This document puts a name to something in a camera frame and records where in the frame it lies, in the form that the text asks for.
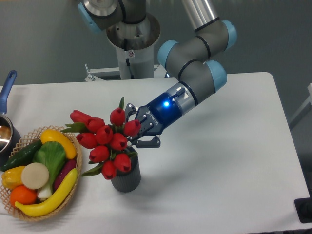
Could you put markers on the beige round radish slice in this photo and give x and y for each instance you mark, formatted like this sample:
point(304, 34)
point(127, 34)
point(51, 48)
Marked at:
point(35, 176)

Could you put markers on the yellow bell pepper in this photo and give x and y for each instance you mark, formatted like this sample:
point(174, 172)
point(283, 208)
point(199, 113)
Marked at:
point(12, 177)

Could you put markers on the orange fruit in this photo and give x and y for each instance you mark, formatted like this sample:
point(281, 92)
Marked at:
point(23, 195)

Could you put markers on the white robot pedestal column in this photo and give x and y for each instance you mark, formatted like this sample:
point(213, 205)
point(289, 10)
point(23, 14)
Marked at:
point(134, 45)

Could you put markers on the green bok choy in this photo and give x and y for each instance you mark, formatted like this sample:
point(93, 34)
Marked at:
point(53, 156)

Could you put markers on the black device at edge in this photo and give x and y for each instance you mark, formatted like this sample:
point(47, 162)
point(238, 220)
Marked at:
point(304, 209)

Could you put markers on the white metal base frame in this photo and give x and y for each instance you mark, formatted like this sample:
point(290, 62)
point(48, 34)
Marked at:
point(109, 71)

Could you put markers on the woven wicker basket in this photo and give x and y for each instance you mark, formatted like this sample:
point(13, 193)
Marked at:
point(15, 212)

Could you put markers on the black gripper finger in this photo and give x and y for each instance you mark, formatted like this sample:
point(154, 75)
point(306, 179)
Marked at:
point(153, 143)
point(130, 110)

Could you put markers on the dark green cucumber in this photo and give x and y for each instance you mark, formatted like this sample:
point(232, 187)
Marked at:
point(22, 157)

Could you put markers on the blue handled saucepan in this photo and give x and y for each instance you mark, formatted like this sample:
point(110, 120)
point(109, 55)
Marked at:
point(9, 136)

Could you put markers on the white furniture leg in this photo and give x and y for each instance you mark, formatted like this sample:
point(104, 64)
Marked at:
point(303, 110)

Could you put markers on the yellow lemon squash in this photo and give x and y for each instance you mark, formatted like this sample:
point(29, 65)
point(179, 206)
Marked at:
point(59, 137)

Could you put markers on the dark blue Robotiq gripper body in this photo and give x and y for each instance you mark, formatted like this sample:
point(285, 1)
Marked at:
point(165, 109)

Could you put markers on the red tulip bouquet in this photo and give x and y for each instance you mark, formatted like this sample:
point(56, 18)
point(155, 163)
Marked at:
point(109, 143)

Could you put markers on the yellow banana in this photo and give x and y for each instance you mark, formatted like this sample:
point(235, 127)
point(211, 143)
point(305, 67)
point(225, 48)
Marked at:
point(54, 201)

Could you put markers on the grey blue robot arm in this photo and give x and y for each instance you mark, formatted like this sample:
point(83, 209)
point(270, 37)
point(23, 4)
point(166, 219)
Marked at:
point(189, 62)

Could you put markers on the dark grey ribbed vase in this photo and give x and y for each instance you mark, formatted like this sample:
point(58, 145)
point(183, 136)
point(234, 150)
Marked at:
point(128, 181)

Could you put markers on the purple sweet potato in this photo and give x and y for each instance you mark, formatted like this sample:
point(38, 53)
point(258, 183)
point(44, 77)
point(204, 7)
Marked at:
point(68, 166)

